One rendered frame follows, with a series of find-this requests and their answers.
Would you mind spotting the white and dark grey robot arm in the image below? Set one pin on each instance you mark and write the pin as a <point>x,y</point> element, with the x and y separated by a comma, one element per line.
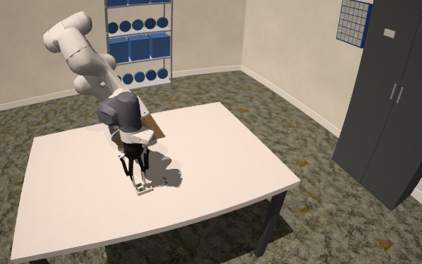
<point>122,110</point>

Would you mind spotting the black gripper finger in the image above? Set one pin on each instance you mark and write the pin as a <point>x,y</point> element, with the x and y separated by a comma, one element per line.
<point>128,171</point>
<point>146,163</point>

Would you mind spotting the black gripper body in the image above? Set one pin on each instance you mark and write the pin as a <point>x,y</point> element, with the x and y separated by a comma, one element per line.
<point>132,147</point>

